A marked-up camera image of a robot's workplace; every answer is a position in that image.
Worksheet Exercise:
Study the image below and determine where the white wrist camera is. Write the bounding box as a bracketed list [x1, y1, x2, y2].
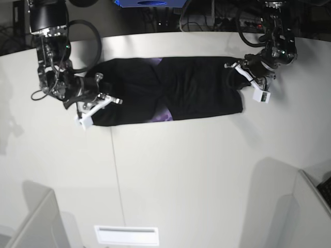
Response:
[253, 88, 271, 103]
[74, 115, 94, 130]

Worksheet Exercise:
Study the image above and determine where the black T-shirt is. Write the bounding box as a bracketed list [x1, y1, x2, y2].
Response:
[86, 57, 250, 127]

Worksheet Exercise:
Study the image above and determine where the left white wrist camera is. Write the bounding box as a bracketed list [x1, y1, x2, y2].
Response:
[253, 88, 271, 103]

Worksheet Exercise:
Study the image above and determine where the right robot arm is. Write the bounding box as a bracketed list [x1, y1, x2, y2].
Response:
[28, 1, 123, 118]

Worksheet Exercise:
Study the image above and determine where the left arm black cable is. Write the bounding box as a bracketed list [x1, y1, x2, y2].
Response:
[236, 7, 267, 48]

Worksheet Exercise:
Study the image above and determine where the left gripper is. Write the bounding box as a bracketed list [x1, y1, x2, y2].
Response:
[224, 54, 276, 89]

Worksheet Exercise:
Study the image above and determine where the black keyboard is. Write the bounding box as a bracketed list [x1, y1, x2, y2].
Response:
[317, 178, 331, 207]

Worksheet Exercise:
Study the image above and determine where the white partition panel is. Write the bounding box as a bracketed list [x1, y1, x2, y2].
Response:
[1, 180, 85, 247]
[265, 170, 330, 247]

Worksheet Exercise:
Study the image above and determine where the left white partition panel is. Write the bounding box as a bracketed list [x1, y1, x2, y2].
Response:
[1, 180, 85, 247]

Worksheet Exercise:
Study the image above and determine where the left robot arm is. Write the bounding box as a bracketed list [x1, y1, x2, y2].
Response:
[226, 1, 297, 90]

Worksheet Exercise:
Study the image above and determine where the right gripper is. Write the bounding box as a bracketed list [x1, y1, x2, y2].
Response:
[63, 72, 122, 118]

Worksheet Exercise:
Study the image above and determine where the right white partition panel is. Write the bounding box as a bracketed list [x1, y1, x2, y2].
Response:
[265, 170, 330, 247]

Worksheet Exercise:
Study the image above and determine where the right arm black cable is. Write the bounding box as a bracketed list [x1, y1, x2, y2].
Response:
[66, 20, 102, 75]

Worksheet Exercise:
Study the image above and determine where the blue computer case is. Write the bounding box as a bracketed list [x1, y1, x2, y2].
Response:
[113, 0, 186, 8]

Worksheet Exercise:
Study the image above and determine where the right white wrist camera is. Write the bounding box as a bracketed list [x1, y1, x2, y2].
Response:
[74, 115, 94, 130]

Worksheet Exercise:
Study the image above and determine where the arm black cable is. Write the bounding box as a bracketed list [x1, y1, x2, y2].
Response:
[66, 20, 102, 75]
[236, 7, 267, 48]

